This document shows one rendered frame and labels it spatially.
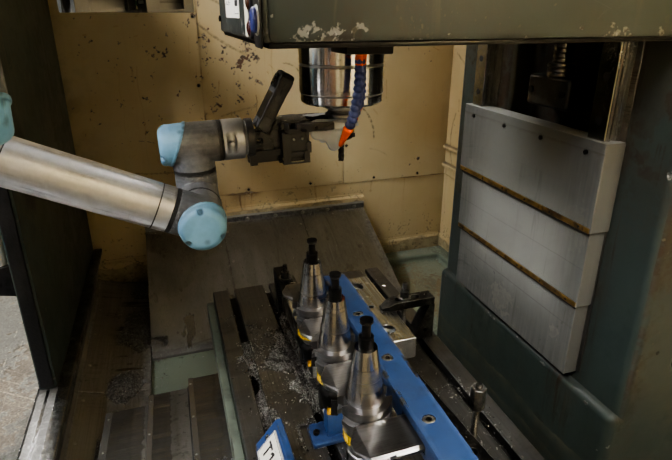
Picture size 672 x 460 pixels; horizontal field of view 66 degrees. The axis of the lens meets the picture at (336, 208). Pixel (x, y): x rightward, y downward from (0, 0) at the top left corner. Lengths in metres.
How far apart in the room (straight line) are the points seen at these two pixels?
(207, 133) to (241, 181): 1.14
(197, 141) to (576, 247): 0.76
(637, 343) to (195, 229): 0.84
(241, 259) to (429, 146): 0.94
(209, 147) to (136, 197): 0.18
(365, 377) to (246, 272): 1.38
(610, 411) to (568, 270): 0.30
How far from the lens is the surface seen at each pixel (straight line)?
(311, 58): 0.95
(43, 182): 0.84
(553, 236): 1.19
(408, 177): 2.29
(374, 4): 0.68
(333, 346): 0.69
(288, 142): 0.97
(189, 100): 1.98
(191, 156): 0.94
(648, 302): 1.12
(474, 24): 0.74
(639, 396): 1.25
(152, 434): 1.36
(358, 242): 2.08
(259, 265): 1.96
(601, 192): 1.08
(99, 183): 0.84
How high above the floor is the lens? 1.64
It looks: 21 degrees down
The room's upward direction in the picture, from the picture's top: straight up
